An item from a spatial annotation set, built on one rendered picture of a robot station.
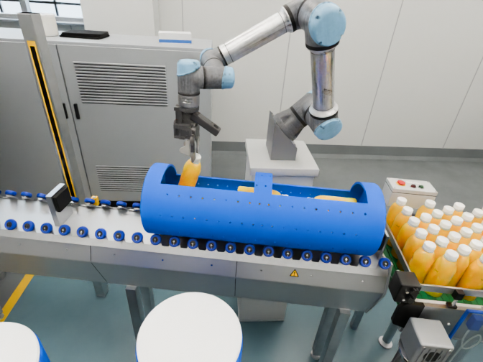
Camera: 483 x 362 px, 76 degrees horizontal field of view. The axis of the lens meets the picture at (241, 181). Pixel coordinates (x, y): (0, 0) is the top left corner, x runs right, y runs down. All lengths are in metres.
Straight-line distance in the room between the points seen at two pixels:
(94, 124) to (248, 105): 1.86
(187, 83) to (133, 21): 2.44
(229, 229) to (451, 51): 3.84
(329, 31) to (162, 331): 1.02
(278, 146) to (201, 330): 0.87
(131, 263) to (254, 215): 0.56
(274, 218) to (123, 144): 1.90
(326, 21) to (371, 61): 3.02
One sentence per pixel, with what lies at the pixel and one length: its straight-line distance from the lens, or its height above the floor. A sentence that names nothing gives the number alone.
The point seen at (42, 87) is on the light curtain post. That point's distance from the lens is 1.68.
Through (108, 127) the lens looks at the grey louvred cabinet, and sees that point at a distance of 2.75.
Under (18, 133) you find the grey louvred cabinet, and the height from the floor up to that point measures 0.74.
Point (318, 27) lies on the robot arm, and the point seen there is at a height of 1.74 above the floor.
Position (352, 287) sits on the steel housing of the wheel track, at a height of 0.85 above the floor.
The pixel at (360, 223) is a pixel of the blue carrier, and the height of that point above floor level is 1.16.
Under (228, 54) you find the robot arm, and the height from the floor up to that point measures 1.63.
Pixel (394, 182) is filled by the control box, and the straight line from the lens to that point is 1.63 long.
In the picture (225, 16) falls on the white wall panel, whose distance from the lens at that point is 3.68.
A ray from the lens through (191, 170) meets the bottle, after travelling 1.22.
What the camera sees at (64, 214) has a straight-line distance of 1.55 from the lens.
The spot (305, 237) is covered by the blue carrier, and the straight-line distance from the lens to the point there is 1.16.
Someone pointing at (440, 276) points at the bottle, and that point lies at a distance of 1.35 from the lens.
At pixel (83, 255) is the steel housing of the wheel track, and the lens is 1.46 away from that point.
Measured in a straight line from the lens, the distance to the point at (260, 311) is 2.14.
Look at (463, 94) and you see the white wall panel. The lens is 4.85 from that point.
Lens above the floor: 1.83
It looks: 32 degrees down
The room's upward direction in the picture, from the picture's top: 4 degrees clockwise
